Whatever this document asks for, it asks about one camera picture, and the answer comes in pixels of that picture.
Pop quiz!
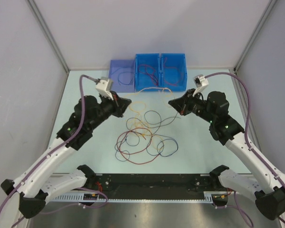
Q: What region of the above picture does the aluminium frame post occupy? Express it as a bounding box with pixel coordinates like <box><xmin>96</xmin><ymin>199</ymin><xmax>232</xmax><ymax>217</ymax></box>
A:
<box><xmin>233</xmin><ymin>0</ymin><xmax>278</xmax><ymax>74</ymax></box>
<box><xmin>26</xmin><ymin>0</ymin><xmax>70</xmax><ymax>74</ymax></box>

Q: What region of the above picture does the blue bin middle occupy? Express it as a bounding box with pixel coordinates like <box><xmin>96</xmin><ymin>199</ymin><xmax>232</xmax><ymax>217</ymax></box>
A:
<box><xmin>134</xmin><ymin>53</ymin><xmax>161</xmax><ymax>92</ymax></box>

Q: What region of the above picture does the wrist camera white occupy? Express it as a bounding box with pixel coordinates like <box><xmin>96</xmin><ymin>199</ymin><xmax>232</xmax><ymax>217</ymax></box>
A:
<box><xmin>95</xmin><ymin>77</ymin><xmax>113</xmax><ymax>100</ymax></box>
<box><xmin>193</xmin><ymin>75</ymin><xmax>209</xmax><ymax>96</ymax></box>

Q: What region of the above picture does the lavender plastic bin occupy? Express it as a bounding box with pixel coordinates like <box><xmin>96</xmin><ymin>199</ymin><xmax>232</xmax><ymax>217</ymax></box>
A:
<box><xmin>108</xmin><ymin>59</ymin><xmax>135</xmax><ymax>93</ymax></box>

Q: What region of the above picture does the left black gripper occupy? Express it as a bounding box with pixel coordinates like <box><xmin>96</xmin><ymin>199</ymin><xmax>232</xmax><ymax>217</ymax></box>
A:
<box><xmin>87</xmin><ymin>90</ymin><xmax>131</xmax><ymax>131</ymax></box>

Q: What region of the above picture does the right aluminium table rail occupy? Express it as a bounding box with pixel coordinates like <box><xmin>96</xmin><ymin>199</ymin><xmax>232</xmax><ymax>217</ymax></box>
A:
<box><xmin>229</xmin><ymin>69</ymin><xmax>261</xmax><ymax>150</ymax></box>

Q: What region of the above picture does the left aluminium frame post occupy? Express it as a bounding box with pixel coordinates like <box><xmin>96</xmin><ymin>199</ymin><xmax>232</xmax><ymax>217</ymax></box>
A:
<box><xmin>26</xmin><ymin>0</ymin><xmax>70</xmax><ymax>74</ymax></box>

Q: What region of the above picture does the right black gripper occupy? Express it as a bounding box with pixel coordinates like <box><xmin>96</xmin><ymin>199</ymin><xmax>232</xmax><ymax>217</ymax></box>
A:
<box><xmin>168</xmin><ymin>88</ymin><xmax>215</xmax><ymax>124</ymax></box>

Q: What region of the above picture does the yellow wire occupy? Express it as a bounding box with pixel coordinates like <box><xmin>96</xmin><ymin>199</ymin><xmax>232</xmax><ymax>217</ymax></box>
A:
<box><xmin>123</xmin><ymin>87</ymin><xmax>175</xmax><ymax>114</ymax></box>

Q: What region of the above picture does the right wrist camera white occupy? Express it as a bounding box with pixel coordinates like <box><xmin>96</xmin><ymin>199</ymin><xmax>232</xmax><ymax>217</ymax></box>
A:
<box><xmin>193</xmin><ymin>75</ymin><xmax>209</xmax><ymax>96</ymax></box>

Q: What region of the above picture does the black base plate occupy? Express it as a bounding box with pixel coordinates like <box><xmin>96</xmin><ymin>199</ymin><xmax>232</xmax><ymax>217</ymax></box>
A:
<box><xmin>84</xmin><ymin>173</ymin><xmax>230</xmax><ymax>200</ymax></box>

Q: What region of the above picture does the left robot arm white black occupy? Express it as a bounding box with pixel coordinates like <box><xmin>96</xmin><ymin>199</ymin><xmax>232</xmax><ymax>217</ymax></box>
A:
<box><xmin>1</xmin><ymin>91</ymin><xmax>131</xmax><ymax>219</ymax></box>

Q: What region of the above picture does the orange wire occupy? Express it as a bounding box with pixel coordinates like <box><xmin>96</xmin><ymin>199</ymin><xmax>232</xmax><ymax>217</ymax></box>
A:
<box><xmin>125</xmin><ymin>115</ymin><xmax>152</xmax><ymax>143</ymax></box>

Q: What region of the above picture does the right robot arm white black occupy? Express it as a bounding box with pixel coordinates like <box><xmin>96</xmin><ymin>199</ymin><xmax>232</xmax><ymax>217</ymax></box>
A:
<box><xmin>168</xmin><ymin>89</ymin><xmax>285</xmax><ymax>220</ymax></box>

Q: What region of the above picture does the blue bin right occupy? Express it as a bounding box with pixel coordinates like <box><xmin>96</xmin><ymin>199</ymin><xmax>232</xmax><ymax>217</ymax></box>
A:
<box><xmin>161</xmin><ymin>53</ymin><xmax>188</xmax><ymax>92</ymax></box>

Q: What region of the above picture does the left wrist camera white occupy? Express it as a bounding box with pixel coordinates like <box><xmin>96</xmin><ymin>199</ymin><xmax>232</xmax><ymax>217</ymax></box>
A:
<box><xmin>95</xmin><ymin>77</ymin><xmax>113</xmax><ymax>100</ymax></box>

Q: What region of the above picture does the right aluminium frame post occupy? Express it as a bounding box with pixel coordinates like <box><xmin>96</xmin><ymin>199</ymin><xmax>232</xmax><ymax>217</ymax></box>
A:
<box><xmin>233</xmin><ymin>0</ymin><xmax>278</xmax><ymax>74</ymax></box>

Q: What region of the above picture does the white slotted cable duct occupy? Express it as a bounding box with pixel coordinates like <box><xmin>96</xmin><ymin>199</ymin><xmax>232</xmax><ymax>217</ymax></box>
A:
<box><xmin>47</xmin><ymin>191</ymin><xmax>216</xmax><ymax>204</ymax></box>

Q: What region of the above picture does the blue bin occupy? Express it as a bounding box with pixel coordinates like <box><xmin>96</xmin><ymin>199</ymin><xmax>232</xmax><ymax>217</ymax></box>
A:
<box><xmin>161</xmin><ymin>53</ymin><xmax>188</xmax><ymax>92</ymax></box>
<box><xmin>134</xmin><ymin>53</ymin><xmax>161</xmax><ymax>92</ymax></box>

